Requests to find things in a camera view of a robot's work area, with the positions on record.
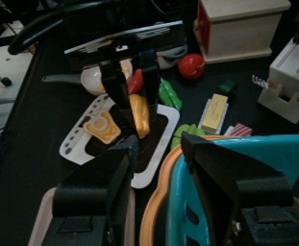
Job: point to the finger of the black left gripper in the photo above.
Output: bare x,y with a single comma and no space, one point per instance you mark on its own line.
149,83
116,93

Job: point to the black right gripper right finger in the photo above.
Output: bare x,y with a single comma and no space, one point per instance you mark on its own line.
246,192

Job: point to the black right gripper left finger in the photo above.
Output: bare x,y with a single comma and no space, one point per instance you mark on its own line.
91,192

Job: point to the yellow toy squash half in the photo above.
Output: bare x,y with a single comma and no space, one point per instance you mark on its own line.
139,113

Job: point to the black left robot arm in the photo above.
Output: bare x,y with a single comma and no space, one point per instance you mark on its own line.
52,22

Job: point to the yellow toy squash slice with seeds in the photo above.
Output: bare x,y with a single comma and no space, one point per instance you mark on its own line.
100,128

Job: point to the white plate with black centre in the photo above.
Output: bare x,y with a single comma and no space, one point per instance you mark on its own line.
164,134

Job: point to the red toy pepper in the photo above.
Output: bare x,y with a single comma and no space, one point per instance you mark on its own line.
135,82

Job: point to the green toy pea pod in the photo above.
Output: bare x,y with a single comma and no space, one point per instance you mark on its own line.
169,94

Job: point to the red toy apple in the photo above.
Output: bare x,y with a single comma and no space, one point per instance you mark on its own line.
191,65

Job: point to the teal plastic basket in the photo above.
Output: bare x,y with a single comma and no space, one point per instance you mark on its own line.
279,153

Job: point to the light green toy lettuce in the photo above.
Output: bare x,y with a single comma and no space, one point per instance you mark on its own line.
187,129

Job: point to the toy butter on white dish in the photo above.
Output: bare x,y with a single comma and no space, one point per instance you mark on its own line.
214,113

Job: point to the dark green toy block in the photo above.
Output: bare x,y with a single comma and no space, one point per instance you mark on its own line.
227,87

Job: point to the red white striped toy piece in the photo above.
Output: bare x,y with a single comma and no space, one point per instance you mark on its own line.
239,130

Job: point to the white toy fork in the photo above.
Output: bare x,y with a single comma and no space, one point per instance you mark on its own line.
260,82

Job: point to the wooden box with red side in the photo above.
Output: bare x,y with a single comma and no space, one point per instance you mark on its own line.
240,29

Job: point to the white wooden toy rack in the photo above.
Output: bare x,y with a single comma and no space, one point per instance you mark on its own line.
290,80

